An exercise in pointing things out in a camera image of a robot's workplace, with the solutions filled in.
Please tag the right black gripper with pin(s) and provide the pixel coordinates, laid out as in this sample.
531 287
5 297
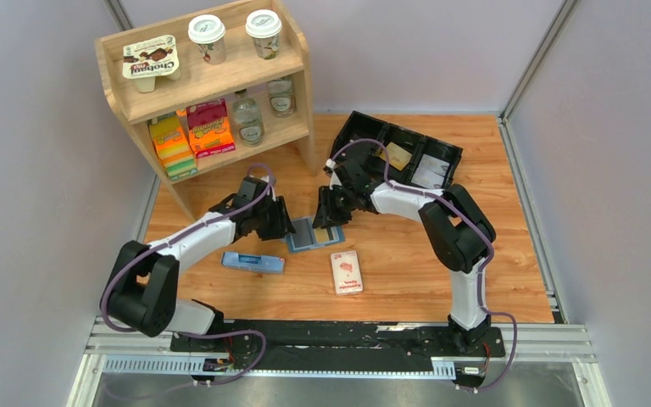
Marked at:
326 215

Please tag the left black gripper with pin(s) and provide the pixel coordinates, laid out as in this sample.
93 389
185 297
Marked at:
282 225

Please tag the blue leather card holder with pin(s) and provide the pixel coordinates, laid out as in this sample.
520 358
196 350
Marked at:
305 238

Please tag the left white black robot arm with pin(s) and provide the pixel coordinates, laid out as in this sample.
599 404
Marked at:
141 293

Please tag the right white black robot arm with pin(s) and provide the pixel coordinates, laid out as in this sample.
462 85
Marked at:
460 234

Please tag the gold card in holder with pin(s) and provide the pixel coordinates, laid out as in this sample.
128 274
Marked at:
331 235

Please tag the gold card in tray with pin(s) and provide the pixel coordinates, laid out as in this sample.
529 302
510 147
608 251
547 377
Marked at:
397 157

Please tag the lower grey card in tray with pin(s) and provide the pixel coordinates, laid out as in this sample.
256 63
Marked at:
427 179

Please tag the grey card in tray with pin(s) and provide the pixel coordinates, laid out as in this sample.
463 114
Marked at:
427 179
433 165

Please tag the upper grey card in tray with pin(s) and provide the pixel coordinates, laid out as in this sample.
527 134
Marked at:
433 165

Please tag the blue flat box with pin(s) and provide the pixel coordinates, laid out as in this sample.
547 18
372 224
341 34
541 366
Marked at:
263 264

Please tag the white pink sponge packet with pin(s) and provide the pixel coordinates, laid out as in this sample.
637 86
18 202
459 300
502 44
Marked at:
346 273

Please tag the black compartment tray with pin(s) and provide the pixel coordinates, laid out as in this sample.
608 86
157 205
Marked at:
363 137

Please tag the left clear glass bottle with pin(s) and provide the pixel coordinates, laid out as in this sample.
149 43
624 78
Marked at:
247 118

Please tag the clear glass bottle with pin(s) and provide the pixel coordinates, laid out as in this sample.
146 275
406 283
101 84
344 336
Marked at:
281 96
247 118

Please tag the red orange Scrub Mommy box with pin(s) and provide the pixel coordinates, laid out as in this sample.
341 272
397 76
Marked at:
209 129

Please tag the right clear glass bottle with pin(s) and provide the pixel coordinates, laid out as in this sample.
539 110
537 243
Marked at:
281 96

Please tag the multicolour sponge stack pack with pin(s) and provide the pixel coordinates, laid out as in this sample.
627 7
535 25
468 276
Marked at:
171 146

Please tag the wooden two-tier shelf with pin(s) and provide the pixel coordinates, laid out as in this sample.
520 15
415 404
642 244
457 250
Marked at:
201 82

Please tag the right paper coffee cup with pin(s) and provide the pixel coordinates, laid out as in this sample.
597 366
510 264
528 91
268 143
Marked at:
264 27

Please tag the paper coffee cup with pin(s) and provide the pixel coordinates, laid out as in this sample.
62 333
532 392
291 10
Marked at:
207 32
264 27

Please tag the left paper coffee cup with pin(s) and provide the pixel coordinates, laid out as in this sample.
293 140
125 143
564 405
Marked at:
207 32

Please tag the Chobani yogurt pack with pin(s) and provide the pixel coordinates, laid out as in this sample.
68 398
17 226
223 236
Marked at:
144 62

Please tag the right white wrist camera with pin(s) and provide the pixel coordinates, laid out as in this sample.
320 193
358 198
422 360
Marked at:
330 168

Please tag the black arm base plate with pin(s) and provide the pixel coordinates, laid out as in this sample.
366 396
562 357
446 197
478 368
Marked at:
340 345

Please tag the aluminium frame rail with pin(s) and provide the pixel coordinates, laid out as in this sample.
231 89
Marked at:
558 354

